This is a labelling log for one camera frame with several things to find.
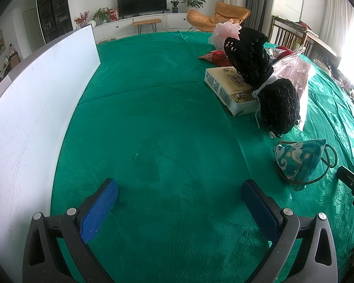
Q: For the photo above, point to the pink plastic bag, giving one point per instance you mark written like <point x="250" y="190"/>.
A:
<point x="298" y="73"/>

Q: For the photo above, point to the yellow tissue pack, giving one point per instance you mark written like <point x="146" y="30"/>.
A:
<point x="224" y="85"/>

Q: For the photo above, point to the green leafy potted plant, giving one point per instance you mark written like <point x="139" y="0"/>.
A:
<point x="101" y="14"/>

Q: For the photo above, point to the red flower potted plant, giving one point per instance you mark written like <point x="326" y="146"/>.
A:
<point x="82" y="20"/>

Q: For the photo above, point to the wooden chair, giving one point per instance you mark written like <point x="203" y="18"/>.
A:
<point x="283" y="32"/>

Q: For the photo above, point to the pink plush toy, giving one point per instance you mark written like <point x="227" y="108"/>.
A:
<point x="221" y="34"/>

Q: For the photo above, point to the red yarn ball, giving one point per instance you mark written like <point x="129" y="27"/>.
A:
<point x="284" y="52"/>

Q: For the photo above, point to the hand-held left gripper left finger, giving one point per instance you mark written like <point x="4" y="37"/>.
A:
<point x="100" y="209"/>

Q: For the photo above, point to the wooden stool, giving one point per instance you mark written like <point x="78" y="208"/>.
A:
<point x="146" y="21"/>

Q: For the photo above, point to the red snack packet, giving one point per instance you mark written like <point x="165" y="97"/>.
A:
<point x="216" y="58"/>

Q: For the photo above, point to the orange lounge chair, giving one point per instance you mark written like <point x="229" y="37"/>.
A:
<point x="200" y="19"/>

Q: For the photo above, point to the small potted plant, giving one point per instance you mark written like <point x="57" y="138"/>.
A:
<point x="174" y="6"/>

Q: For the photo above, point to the green tablecloth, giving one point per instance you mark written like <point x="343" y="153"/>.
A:
<point x="165" y="109"/>

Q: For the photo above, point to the black display cabinet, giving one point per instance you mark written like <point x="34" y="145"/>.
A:
<point x="51" y="8"/>

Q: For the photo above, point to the black television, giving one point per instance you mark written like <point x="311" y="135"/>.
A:
<point x="141" y="1"/>

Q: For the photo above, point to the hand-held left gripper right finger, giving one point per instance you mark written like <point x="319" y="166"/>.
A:
<point x="259" y="209"/>

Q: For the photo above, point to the white board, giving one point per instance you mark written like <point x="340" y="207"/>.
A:
<point x="32" y="109"/>

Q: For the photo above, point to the red box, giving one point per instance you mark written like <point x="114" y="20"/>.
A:
<point x="114" y="15"/>

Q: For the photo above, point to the large leafy potted plant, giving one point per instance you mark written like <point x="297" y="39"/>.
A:
<point x="193" y="0"/>

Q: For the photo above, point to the wooden side table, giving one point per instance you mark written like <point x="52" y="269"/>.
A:
<point x="321" y="48"/>

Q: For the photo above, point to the teal patterned pouch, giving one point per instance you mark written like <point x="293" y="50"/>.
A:
<point x="298" y="156"/>

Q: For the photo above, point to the white television cabinet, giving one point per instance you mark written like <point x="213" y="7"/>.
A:
<point x="177" y="20"/>

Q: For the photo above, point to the black crochet hat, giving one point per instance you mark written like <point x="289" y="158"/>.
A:
<point x="250" y="56"/>

